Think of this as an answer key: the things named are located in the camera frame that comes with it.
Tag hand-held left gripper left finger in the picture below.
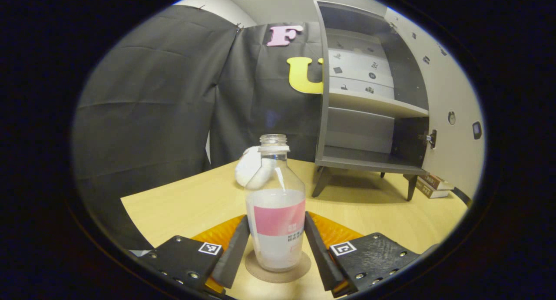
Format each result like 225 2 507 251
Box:
139 214 251 297

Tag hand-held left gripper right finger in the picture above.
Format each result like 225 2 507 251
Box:
304 211 421 297

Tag round brown coaster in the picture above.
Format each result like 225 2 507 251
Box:
245 248 312 284

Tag clear bottle with pink label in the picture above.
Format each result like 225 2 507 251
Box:
245 134 307 272

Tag dark grey cabinet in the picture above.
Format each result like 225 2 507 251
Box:
314 0 430 201

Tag white plush toy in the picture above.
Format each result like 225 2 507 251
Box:
235 146 277 190

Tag brown book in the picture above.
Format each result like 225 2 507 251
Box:
418 174 455 191

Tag black backdrop cloth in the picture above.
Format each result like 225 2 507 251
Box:
72 5 326 251

